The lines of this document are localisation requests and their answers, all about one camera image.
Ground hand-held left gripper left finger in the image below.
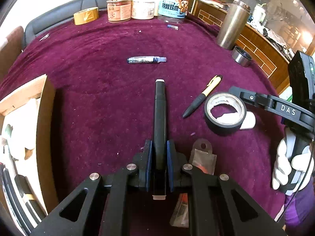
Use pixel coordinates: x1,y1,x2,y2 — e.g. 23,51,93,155
30,140,155,236

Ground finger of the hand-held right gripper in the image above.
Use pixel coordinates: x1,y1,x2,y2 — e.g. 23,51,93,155
228,86,274,109

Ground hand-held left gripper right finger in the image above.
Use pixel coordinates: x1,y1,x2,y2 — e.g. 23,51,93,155
167,140,287,236

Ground white eraser block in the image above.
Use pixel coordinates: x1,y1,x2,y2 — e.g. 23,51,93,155
240,111,257,131

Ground clear number candle package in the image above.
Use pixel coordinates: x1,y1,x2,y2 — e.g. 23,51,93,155
170,139,218,228

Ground black tape roll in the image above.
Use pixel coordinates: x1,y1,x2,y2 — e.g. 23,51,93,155
204,92,247,136

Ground yellow black pen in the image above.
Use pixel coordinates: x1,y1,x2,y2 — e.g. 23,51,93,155
182,74,223,118

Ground black marker white cap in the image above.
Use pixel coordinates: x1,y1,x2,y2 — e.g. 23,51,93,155
152,79,168,200

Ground blue clear pen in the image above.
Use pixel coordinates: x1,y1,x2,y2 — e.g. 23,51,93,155
127,56,167,64

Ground cardboard tray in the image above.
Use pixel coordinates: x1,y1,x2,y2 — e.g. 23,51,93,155
0,74,58,217

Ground person's right forearm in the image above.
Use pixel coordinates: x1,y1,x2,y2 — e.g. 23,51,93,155
283,174,315,227

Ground person's right hand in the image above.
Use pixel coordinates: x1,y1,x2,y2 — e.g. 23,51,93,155
272,138,315,191

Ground steel thermos lid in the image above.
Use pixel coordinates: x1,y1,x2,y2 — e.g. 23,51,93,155
231,45,253,67

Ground counter clutter pile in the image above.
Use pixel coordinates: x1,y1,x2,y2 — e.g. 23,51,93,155
246,0,315,62

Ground wooden counter brick pattern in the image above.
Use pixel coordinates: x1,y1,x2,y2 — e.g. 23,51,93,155
192,0,293,91

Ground steel thermos flask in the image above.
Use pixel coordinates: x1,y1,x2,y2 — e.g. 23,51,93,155
216,0,252,51

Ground white kettle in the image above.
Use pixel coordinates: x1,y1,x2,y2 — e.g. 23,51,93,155
252,4,267,26

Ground clear jar cartoon label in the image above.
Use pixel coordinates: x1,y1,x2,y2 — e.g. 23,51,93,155
157,0,193,25

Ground white plastic jar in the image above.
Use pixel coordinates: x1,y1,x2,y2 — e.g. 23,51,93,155
131,0,156,20

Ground orange label glass jar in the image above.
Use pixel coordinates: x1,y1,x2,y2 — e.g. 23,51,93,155
106,0,132,23

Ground yellow tape roll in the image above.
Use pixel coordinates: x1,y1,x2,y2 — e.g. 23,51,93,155
73,7,99,26

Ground black leather sofa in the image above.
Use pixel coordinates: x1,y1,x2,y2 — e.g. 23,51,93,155
24,0,111,45

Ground brown armchair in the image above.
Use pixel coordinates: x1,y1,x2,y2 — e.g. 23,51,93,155
0,25,25,79

